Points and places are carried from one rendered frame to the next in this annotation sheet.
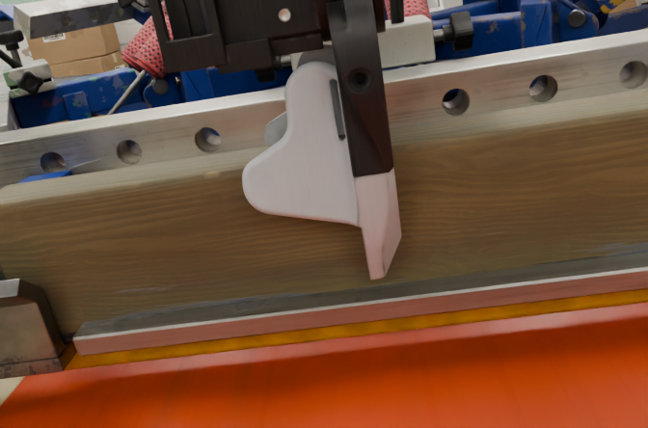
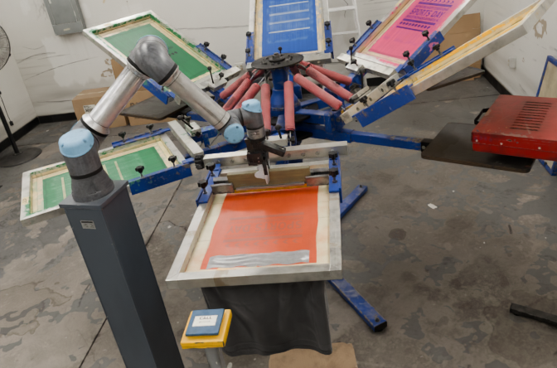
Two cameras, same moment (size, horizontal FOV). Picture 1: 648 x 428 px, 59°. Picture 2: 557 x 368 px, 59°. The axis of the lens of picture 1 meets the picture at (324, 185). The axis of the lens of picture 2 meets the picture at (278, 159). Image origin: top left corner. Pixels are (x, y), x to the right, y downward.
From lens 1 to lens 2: 1.87 m
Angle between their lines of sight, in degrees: 6
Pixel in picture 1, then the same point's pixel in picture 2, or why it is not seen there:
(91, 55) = not seen: hidden behind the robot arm
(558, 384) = (284, 195)
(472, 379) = (277, 194)
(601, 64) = (312, 151)
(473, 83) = (291, 152)
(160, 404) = (244, 196)
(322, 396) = (261, 196)
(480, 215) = (278, 178)
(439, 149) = (273, 171)
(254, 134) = not seen: hidden behind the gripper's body
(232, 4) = (254, 160)
